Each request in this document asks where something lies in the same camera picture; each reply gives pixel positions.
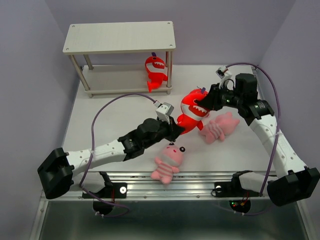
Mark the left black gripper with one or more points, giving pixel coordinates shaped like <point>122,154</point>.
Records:
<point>172,128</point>

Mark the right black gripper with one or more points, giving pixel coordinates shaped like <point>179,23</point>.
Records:
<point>211,100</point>

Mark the red shark plush purple tag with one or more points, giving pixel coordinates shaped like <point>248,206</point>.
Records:
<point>191,113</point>

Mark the pink frog plush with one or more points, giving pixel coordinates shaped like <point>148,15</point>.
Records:
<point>168,163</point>
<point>218,128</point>

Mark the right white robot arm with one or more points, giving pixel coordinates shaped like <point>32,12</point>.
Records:
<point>294,180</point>

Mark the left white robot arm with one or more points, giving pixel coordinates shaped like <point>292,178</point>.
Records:
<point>60,171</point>

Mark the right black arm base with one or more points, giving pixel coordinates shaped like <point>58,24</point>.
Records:
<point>232,188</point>

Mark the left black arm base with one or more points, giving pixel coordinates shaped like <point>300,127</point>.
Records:
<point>101,185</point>

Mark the white two-tier shelf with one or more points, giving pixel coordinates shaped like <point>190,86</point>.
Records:
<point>155,38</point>

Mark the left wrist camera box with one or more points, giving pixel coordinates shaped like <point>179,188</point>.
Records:
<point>163,111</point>

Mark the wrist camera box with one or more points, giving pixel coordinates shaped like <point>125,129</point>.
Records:
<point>223,73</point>
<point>163,111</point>

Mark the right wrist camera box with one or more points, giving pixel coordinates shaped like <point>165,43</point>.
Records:
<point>223,73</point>

